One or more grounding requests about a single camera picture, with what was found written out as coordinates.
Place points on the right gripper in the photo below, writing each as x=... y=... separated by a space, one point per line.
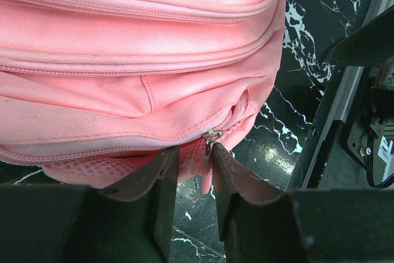
x=368 y=133

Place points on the pink school backpack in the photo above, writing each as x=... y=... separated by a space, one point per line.
x=92 y=89

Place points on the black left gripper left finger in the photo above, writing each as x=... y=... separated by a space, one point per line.
x=129 y=221

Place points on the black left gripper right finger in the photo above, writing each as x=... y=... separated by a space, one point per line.
x=261 y=223

